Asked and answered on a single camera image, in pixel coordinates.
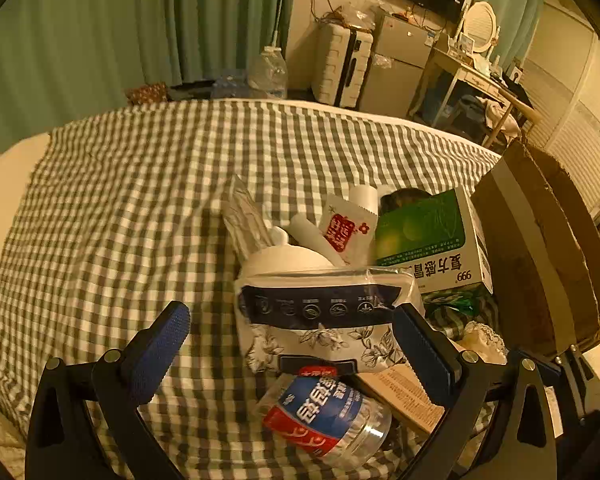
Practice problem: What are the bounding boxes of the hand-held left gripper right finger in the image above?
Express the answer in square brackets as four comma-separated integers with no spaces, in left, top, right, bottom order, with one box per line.
[392,304,566,480]

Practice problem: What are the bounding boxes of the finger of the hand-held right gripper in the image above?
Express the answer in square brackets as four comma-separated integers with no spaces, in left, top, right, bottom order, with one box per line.
[542,342,600,428]

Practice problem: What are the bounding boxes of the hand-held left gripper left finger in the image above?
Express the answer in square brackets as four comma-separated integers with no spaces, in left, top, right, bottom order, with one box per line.
[25,301,191,480]

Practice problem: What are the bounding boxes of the brown paper booklet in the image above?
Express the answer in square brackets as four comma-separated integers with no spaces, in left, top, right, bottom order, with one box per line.
[355,362,446,436]

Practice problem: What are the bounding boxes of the floral tissue pack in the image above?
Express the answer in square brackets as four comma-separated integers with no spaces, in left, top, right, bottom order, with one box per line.
[234,266,426,376]

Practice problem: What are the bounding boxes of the plastic bottle with red-blue label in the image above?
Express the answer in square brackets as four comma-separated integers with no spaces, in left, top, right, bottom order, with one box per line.
[255,365,393,471]

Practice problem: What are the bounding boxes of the green white medicine box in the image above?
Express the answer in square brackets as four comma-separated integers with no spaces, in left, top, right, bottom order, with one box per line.
[375,186,495,296]

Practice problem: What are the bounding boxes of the brown cardboard box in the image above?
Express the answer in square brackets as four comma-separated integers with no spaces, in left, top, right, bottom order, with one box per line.
[470,137,600,361]

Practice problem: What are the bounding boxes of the white pouch with red label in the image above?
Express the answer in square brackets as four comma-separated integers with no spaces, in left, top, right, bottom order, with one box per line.
[320,185,381,267]

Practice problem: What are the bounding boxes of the black wallet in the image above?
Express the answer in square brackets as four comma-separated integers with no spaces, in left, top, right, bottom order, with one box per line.
[379,187,433,213]

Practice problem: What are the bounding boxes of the white round container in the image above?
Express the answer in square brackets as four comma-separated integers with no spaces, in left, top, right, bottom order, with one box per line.
[240,226,338,281]

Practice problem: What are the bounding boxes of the silver blister pack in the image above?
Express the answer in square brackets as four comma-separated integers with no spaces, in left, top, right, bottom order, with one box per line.
[222,175,276,263]

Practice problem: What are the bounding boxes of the white tube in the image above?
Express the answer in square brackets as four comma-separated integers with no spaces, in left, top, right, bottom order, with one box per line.
[287,214,348,267]

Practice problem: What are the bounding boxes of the white lace cloth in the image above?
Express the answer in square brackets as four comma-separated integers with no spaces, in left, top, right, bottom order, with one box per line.
[460,322,507,361]

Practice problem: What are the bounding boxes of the green plastic wrapper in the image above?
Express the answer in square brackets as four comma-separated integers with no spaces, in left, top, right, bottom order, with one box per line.
[422,285,496,321]

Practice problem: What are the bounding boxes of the green white checked blanket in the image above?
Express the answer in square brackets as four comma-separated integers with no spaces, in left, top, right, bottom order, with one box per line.
[0,99,503,480]

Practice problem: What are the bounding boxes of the white clothes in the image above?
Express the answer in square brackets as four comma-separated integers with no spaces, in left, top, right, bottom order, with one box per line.
[460,95,512,141]

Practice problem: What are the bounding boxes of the brown patterned bag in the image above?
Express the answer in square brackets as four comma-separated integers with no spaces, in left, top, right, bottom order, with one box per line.
[125,82,168,106]

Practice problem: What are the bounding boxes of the black bag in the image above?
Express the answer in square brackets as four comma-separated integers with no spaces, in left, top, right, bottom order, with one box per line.
[167,79,216,101]

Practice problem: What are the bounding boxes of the wooden chair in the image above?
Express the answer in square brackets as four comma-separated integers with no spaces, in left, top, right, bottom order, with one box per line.
[485,87,536,148]

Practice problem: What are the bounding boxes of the crushed clear plastic bottles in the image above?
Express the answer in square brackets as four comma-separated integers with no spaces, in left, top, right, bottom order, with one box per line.
[212,69,253,101]

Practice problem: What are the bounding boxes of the black clothes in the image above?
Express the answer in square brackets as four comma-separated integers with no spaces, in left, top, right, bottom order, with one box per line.
[500,77,531,106]

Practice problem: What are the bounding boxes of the silver mini fridge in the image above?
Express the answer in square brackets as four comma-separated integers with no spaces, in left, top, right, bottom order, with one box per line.
[357,14,438,121]

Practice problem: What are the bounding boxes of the white dressing table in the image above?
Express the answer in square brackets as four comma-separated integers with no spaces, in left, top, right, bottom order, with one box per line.
[407,42,516,146]

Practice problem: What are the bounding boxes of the white slatted wardrobe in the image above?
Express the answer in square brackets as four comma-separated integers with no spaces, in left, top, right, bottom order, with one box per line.
[520,0,600,221]

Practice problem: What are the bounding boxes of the large clear water jug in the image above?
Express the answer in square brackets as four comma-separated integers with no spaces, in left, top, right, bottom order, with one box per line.
[247,46,288,101]

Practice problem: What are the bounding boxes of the white suitcase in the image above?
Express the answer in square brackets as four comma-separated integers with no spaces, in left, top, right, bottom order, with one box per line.
[311,22,376,109]

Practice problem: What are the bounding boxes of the green curtain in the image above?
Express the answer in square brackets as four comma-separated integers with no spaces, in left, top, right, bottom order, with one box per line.
[0,0,181,158]
[165,0,301,86]
[480,0,548,76]

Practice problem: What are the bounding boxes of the white oval vanity mirror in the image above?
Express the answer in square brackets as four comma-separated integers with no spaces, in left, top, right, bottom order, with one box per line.
[462,1,498,68]

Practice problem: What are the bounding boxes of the clear plastic bags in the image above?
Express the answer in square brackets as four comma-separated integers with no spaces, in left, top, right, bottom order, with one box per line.
[325,2,381,31]

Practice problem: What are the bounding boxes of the white pole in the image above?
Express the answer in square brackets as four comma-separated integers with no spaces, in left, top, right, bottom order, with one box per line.
[270,0,292,51]

